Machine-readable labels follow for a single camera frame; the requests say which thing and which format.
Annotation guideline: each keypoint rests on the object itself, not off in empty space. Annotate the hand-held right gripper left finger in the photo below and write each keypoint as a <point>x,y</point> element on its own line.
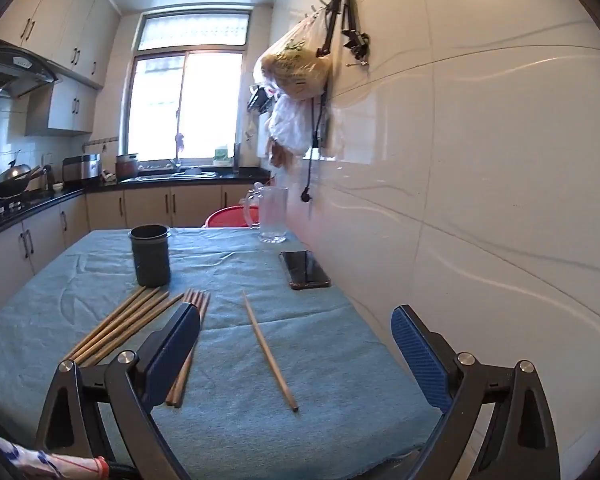
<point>172,355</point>

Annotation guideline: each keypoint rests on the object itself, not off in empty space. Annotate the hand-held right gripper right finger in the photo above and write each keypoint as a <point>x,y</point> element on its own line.
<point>417,355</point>

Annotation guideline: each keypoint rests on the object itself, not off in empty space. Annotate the black perforated utensil holder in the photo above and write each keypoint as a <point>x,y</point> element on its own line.
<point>150,260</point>

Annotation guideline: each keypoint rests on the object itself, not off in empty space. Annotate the person's patterned clothing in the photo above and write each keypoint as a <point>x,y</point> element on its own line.
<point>20,455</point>

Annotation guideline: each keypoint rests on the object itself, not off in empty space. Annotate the blue tablecloth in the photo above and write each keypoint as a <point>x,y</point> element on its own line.
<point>305,320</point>

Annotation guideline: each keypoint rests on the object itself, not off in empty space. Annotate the black smartphone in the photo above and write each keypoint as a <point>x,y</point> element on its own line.
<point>304,270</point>

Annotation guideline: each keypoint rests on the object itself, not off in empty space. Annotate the red plastic stool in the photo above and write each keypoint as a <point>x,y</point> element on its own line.
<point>225,217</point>

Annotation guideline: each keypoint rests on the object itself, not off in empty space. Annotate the white base cabinets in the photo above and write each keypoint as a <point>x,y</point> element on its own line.
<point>145,207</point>

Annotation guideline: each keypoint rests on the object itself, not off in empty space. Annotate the gas stove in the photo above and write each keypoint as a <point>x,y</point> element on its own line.
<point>10,206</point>

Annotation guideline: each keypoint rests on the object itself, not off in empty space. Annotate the clear glass pitcher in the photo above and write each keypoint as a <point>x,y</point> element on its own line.
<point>272,215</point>

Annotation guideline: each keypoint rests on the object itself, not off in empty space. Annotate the black kitchen countertop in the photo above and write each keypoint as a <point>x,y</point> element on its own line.
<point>30,203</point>

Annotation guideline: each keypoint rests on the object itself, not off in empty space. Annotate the steel sink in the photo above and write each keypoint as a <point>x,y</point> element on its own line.
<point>170,176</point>

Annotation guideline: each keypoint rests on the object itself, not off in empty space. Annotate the steel wok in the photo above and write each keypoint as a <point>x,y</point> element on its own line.
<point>12,180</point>

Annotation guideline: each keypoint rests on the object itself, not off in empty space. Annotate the brown clay pot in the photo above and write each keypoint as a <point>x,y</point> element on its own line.
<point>127,167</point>

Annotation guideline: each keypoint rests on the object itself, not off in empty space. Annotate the green box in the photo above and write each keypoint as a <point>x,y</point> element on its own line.
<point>221,157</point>

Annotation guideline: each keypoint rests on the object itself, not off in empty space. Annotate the black kettle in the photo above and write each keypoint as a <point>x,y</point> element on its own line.
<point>48,175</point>

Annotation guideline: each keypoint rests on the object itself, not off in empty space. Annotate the silver rice cooker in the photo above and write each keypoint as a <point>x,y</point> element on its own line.
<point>82,167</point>

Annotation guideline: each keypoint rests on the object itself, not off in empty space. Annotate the brown bag of produce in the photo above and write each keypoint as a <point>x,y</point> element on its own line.
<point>281,156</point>

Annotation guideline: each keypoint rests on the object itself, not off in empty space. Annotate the kitchen window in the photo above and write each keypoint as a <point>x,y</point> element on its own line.
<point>205,105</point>

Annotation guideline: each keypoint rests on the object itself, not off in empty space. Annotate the black hanging pouch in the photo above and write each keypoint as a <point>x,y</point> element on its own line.
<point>259,99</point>

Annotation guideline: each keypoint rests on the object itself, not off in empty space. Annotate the range hood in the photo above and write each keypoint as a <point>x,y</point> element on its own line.
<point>10,67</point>

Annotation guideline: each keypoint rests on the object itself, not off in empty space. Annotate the yellowish plastic bag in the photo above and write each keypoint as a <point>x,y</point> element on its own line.
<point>295,65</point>

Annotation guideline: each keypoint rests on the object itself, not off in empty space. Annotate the small white wall cabinet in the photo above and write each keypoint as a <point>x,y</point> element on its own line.
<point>65,107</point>

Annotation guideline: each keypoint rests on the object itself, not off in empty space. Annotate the white upper wall cabinets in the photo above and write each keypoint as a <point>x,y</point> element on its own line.
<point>55,15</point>

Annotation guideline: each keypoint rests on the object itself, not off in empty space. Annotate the wall hook rack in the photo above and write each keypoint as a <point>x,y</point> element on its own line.
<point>320,6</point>

